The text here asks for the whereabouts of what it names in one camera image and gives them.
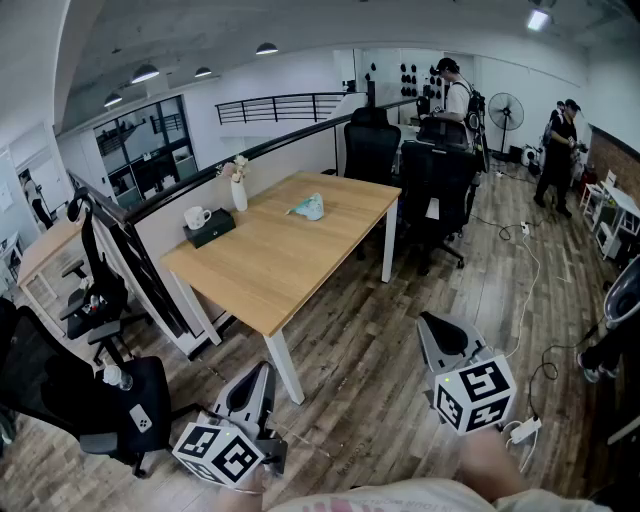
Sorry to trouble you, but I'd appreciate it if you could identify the black standing fan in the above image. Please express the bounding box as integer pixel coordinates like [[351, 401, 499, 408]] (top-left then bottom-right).
[[487, 92, 525, 162]]

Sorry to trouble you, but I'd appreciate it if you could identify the white smartphone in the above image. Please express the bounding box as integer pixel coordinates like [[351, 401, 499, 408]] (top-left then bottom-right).
[[128, 403, 154, 434]]

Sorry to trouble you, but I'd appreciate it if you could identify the black framed glass wall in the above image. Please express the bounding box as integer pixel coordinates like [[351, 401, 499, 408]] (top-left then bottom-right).
[[93, 94, 199, 209]]

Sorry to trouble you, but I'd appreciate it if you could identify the pink and cream flower bouquet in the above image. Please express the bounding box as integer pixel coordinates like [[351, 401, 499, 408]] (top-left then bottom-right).
[[215, 154, 251, 184]]

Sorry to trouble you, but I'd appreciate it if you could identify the person's left forearm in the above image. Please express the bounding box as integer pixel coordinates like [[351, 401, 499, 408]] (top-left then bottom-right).
[[217, 464, 275, 512]]

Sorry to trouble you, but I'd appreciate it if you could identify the dark green tissue box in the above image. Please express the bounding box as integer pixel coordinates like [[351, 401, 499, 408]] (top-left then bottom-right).
[[182, 208, 237, 250]]

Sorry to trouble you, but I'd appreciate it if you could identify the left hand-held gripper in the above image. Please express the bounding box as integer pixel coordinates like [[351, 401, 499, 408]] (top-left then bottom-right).
[[172, 360, 289, 489]]

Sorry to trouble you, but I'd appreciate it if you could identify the white vase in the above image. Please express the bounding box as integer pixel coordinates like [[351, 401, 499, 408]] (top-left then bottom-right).
[[230, 177, 249, 213]]

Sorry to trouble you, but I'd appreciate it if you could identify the white wooden chair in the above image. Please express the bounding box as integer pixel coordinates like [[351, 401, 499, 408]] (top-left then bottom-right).
[[579, 169, 619, 231]]

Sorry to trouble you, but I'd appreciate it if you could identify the beige partition with black rail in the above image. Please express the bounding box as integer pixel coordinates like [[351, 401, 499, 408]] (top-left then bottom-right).
[[67, 112, 351, 359]]

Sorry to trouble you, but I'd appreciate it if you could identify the black cable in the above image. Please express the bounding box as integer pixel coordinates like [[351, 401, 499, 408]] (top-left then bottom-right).
[[527, 314, 609, 421]]

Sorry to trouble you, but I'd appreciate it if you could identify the light blue cloth pouch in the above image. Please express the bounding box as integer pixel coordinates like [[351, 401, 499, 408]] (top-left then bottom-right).
[[284, 192, 325, 222]]

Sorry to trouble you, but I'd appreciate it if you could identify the white cable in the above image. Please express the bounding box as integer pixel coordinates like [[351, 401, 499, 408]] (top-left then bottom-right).
[[503, 232, 544, 360]]

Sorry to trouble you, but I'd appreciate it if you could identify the white mug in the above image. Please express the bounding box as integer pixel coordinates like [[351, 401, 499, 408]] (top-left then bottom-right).
[[183, 205, 213, 231]]

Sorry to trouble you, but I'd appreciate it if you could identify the black office chair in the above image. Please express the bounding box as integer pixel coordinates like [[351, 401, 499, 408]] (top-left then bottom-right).
[[343, 106, 403, 189], [0, 297, 201, 479], [58, 187, 154, 366], [399, 139, 481, 276], [416, 116, 471, 151]]

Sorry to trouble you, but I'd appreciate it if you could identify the person's right forearm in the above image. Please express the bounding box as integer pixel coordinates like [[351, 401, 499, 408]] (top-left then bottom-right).
[[457, 427, 531, 506]]

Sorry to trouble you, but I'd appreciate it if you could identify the group of black wall-hung items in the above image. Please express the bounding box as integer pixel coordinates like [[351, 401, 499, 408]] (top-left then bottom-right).
[[367, 60, 447, 101]]

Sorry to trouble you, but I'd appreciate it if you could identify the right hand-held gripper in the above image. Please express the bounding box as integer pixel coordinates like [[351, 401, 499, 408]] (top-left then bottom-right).
[[417, 310, 517, 436]]

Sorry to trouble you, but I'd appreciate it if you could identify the person's white printed shirt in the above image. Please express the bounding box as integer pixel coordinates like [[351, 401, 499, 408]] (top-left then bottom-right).
[[264, 477, 616, 512]]

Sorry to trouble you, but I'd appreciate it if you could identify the black metal balcony railing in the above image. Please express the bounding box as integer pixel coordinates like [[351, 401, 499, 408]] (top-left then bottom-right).
[[214, 92, 351, 126]]

